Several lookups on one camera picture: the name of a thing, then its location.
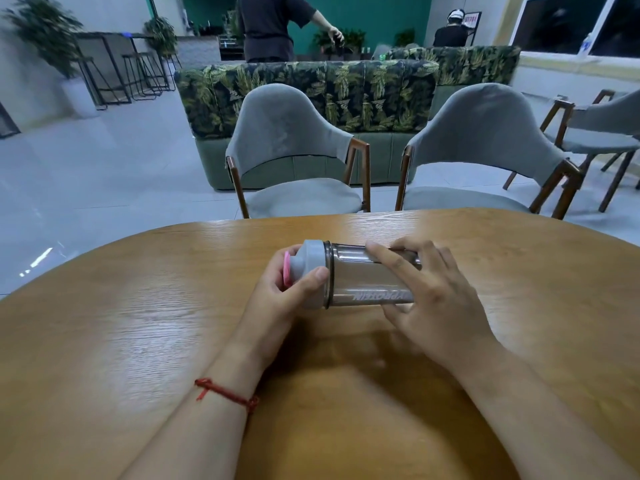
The person's right hand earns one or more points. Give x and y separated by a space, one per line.
442 314

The person's left hand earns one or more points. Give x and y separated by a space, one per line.
267 314

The person's right thumb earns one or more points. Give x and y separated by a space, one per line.
397 312

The person's left thumb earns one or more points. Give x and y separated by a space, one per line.
310 284

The person's right little finger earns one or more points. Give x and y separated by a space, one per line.
450 259

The person's right middle finger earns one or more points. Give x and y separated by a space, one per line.
412 244

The grey lid with pink cap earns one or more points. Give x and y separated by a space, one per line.
310 257

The clear plastic shaker bottle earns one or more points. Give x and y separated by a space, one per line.
357 279

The person's right forearm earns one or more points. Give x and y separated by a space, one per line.
530 419

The person's left forearm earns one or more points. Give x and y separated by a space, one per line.
210 424

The leaf print green sofa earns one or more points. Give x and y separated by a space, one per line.
465 62
370 89

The green leafy plant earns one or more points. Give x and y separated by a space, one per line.
405 37
352 39

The black handheld object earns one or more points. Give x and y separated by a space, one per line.
338 40

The black framed sign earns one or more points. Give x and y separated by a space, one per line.
472 22

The clear water bottle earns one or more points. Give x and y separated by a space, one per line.
585 45

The black bar stool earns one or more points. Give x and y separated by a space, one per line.
162 69
137 74
92 82

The dark window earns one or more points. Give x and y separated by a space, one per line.
560 19

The small green potted plant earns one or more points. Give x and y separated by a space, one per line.
161 34

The white plant pot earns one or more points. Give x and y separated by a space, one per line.
80 97

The black high bar table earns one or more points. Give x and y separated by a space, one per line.
107 44

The tall green potted plant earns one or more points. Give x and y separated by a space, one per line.
45 29

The grey chair with wooden frame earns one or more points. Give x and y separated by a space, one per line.
480 129
285 129
600 129

